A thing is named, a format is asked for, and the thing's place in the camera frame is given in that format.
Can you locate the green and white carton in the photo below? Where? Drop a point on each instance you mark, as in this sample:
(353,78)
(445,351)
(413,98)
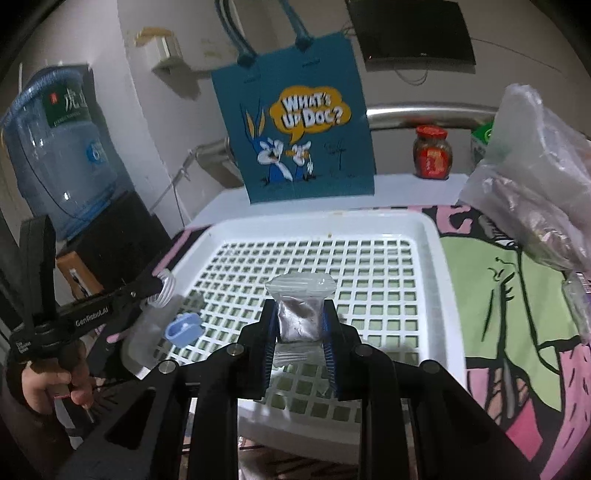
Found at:
(480,143)

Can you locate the blue cartoon rabbit tote bag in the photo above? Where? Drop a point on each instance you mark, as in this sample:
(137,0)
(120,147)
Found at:
(300,138)

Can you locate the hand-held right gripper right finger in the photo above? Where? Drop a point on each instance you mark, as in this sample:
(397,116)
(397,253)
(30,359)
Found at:
(330,344)

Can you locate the red-lidded sauce jar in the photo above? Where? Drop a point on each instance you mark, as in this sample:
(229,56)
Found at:
(432,154)

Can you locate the dark block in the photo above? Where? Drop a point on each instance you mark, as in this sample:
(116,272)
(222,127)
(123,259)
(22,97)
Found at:
(298,314)

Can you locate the white slotted plastic tray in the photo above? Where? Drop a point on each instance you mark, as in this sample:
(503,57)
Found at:
(323,258)

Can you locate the white wall socket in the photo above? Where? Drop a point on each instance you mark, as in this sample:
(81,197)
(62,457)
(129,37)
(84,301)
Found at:
(164,48)

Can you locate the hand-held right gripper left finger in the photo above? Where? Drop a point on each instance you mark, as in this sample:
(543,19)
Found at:
(270,344)

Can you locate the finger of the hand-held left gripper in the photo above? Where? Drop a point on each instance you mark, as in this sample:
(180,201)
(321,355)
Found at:
(141,287)
(117,326)

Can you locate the cardboard box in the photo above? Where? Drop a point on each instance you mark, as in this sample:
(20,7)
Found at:
(76,274)

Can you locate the black water dispenser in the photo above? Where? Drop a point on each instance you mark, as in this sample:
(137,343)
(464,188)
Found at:
(120,240)

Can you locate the small clear packet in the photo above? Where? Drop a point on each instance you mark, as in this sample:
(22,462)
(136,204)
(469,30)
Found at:
(579,304)

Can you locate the clear packet of white sticks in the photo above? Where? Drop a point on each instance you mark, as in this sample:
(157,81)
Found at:
(298,359)

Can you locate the blue plastic clip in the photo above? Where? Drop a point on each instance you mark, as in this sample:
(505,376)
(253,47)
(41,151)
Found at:
(182,330)

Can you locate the blue water jug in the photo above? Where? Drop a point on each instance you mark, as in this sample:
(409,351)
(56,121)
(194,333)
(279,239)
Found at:
(60,161)

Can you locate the black wall-mounted box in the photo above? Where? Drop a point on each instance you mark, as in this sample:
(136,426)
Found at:
(411,30)

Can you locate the clear plastic tube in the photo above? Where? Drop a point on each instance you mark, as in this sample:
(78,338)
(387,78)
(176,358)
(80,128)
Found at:
(143,346)

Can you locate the clear plastic bag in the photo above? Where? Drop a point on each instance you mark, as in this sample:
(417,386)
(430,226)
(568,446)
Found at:
(531,184)

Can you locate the person's left hand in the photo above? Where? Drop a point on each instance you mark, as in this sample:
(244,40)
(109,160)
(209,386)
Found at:
(41,383)

